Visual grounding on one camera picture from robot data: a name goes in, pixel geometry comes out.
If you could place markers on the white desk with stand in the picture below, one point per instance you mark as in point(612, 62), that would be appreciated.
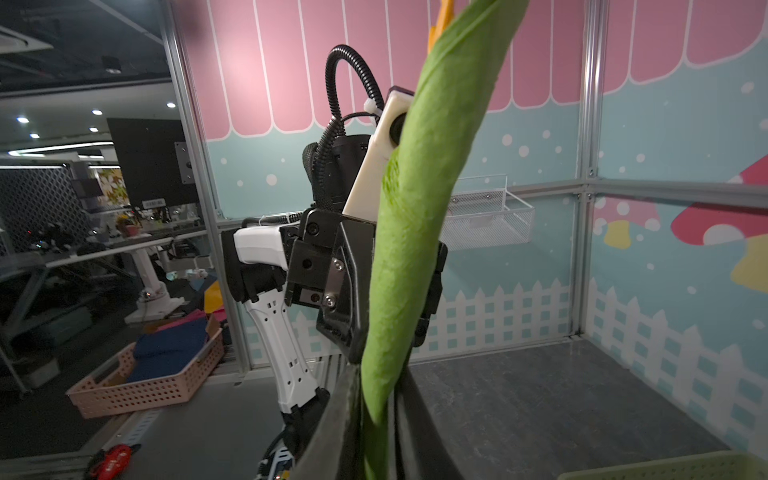
point(38, 267)

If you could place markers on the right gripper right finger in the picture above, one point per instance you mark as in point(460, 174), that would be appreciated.
point(418, 451)

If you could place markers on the pink perforated storage basket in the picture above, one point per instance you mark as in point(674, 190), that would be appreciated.
point(162, 368)

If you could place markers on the green perforated plastic basket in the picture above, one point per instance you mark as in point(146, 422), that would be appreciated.
point(713, 465)

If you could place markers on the black computer monitor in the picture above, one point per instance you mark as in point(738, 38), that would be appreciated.
point(154, 162)

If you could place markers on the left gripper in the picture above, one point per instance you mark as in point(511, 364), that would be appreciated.
point(330, 267)

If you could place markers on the orange plastic spoon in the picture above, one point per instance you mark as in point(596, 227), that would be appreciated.
point(444, 19)

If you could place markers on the green paper napkin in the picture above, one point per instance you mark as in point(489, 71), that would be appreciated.
point(451, 99)

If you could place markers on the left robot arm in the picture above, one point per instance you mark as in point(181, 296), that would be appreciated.
point(256, 255)

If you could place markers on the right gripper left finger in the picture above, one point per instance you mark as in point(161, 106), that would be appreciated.
point(335, 450)

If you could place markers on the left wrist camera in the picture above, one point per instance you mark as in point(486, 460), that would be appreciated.
point(364, 198)

